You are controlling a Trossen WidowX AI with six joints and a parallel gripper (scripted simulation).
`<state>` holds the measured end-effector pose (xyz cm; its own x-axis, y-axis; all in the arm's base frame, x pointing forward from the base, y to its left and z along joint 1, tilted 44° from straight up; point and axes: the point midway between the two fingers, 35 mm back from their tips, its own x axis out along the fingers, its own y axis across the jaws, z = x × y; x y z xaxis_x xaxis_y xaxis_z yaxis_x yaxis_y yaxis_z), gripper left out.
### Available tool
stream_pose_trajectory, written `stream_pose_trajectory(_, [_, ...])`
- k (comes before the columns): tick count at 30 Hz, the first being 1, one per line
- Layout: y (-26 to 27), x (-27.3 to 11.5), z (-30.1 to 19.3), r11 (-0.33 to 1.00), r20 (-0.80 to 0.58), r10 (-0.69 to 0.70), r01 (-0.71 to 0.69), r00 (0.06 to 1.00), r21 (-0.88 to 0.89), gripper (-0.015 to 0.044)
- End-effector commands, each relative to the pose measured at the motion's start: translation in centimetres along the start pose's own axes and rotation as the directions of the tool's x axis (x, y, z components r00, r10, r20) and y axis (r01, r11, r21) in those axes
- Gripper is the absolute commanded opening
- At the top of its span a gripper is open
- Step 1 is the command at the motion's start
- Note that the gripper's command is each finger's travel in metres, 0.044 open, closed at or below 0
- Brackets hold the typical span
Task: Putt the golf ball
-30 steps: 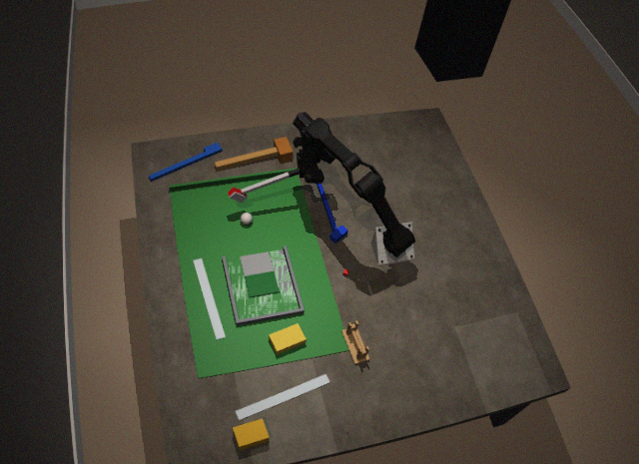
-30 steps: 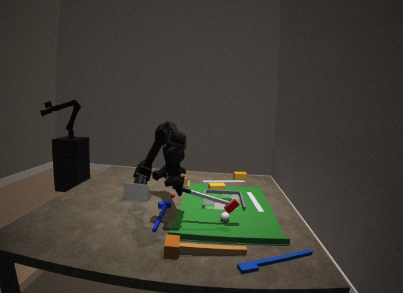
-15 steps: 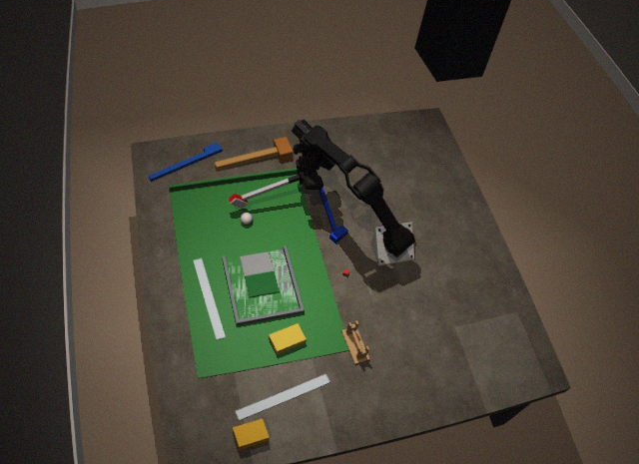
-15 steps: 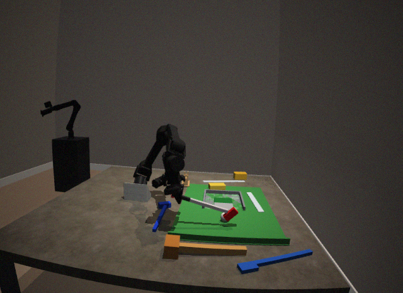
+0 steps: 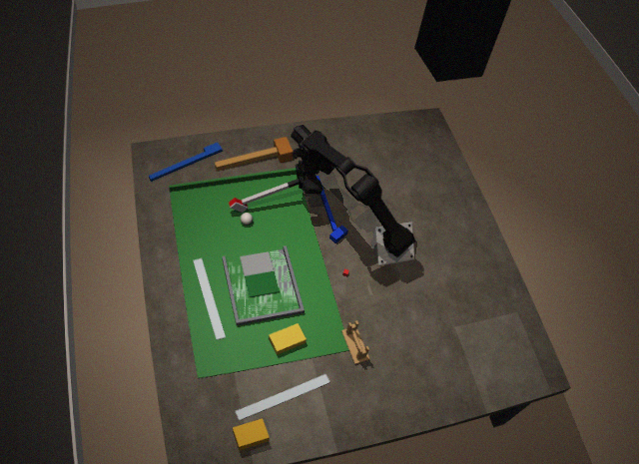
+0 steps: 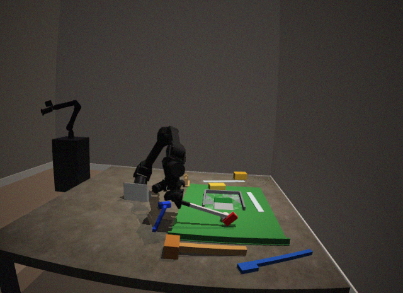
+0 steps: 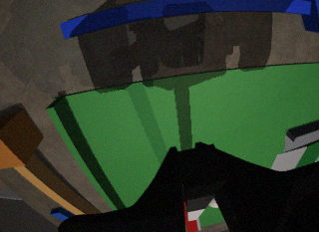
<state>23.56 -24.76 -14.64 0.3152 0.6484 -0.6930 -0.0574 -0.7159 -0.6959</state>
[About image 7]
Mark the green mat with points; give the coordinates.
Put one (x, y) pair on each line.
(245, 112)

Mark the grey ball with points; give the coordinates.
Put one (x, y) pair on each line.
(213, 204)

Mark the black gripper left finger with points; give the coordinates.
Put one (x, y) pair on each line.
(160, 209)

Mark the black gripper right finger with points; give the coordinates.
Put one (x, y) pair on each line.
(258, 199)

